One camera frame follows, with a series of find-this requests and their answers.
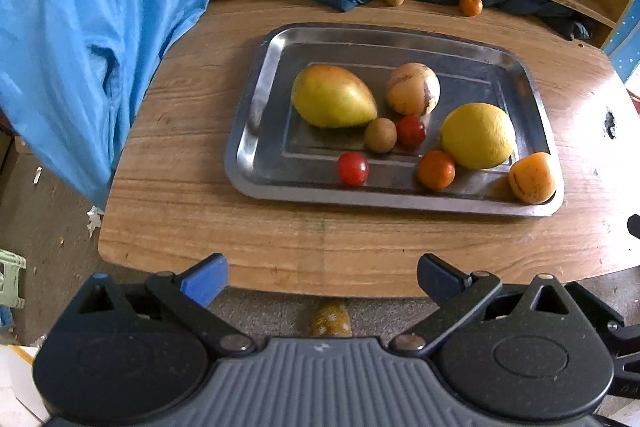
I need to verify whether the large orange persimmon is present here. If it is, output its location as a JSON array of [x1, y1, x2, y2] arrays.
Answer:
[[508, 152, 558, 205]]

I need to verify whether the yellow lemon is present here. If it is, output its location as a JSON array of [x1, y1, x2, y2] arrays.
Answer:
[[439, 103, 516, 170]]

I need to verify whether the red cherry tomato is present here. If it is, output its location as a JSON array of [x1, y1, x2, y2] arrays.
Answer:
[[396, 116, 426, 150], [336, 152, 370, 186]]

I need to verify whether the small orange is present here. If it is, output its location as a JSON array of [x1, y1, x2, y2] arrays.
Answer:
[[458, 0, 484, 17]]

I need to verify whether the crumpled white paper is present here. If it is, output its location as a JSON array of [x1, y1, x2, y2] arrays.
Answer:
[[86, 206, 104, 237]]

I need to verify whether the green plastic stool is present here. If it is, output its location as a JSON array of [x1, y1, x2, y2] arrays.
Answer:
[[0, 249, 27, 309]]

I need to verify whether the metal baking tray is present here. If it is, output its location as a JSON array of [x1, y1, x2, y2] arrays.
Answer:
[[223, 22, 566, 219]]

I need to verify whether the light blue hanging garment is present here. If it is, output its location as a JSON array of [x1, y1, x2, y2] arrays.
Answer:
[[1, 0, 209, 207]]

